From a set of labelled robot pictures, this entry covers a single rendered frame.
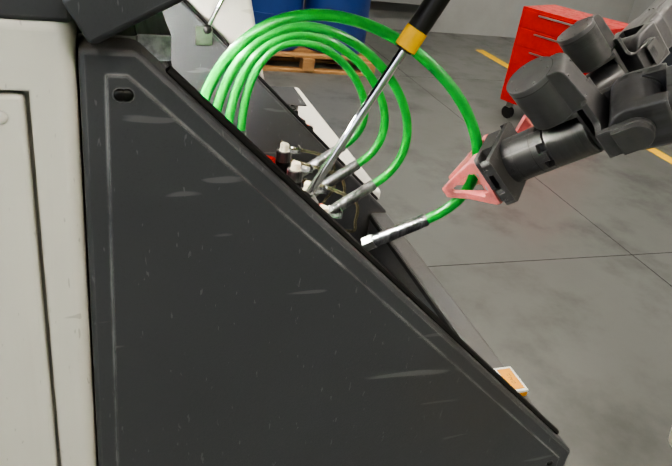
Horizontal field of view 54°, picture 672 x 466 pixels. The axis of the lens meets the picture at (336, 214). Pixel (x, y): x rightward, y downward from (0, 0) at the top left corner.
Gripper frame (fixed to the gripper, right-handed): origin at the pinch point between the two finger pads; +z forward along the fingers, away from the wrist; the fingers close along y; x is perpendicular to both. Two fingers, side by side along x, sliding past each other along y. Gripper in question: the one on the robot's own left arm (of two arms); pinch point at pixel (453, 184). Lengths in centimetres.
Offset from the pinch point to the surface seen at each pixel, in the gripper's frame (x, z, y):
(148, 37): -34.8, -4.6, 31.8
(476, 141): -4.1, -6.1, -0.4
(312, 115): -6, 68, -68
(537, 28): 82, 127, -412
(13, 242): -29, 4, 47
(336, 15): -26.6, -1.8, 3.0
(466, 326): 25.8, 15.7, -4.0
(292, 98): -12, 76, -76
